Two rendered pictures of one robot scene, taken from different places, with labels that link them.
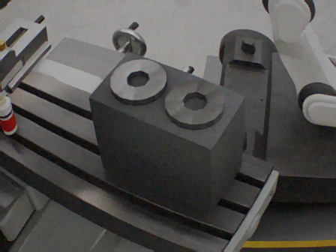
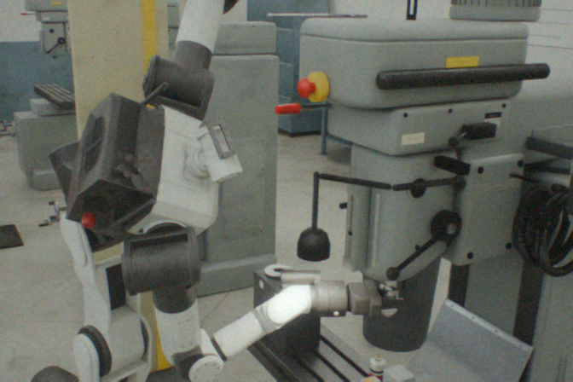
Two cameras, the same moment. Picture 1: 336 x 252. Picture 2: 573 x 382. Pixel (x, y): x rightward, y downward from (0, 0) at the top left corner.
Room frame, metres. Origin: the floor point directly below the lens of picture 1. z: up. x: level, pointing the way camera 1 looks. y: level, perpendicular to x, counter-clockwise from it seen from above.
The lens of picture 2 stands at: (2.23, 0.76, 1.93)
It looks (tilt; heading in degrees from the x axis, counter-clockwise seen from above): 18 degrees down; 207
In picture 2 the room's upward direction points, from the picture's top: 1 degrees clockwise
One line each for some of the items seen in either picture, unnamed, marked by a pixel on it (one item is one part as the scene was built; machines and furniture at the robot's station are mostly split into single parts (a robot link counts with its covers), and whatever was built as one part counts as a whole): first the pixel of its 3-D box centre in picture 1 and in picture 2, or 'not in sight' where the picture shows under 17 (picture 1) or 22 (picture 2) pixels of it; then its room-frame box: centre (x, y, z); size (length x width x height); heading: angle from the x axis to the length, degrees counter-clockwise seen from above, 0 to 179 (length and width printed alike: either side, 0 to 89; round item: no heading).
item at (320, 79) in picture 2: not in sight; (316, 87); (1.10, 0.26, 1.76); 0.06 x 0.02 x 0.06; 57
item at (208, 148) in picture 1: (169, 131); (286, 305); (0.69, 0.00, 1.02); 0.22 x 0.12 x 0.20; 56
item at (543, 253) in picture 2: not in sight; (542, 223); (0.78, 0.69, 1.45); 0.18 x 0.16 x 0.21; 147
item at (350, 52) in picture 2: not in sight; (413, 58); (0.89, 0.39, 1.81); 0.47 x 0.26 x 0.16; 147
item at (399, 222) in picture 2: not in sight; (396, 207); (0.90, 0.38, 1.47); 0.21 x 0.19 x 0.32; 57
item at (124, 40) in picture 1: (121, 51); not in sight; (1.32, 0.11, 0.62); 0.16 x 0.12 x 0.12; 147
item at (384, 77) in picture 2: not in sight; (468, 75); (0.95, 0.52, 1.79); 0.45 x 0.04 x 0.04; 147
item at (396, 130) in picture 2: not in sight; (417, 116); (0.87, 0.40, 1.68); 0.34 x 0.24 x 0.10; 147
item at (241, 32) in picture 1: (250, 55); not in sight; (1.39, -0.27, 0.50); 0.20 x 0.05 x 0.20; 76
